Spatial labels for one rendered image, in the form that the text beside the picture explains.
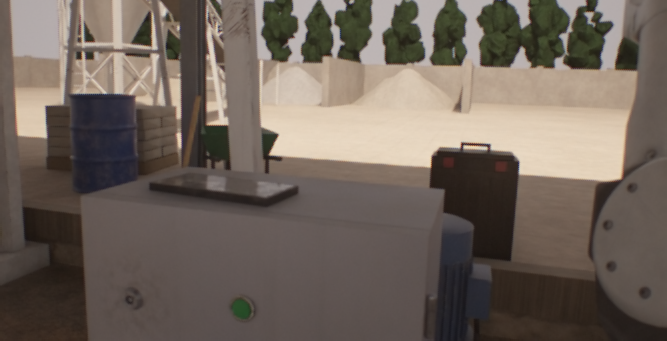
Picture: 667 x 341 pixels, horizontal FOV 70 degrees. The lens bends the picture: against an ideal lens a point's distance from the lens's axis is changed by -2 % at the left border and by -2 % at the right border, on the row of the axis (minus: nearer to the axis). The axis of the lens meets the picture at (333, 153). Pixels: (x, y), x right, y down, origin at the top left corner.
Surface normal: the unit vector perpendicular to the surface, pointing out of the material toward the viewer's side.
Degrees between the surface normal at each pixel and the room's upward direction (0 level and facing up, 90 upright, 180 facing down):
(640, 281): 68
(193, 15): 90
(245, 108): 91
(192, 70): 90
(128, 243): 90
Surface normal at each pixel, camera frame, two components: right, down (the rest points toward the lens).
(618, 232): -0.89, -0.37
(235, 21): -0.29, 0.15
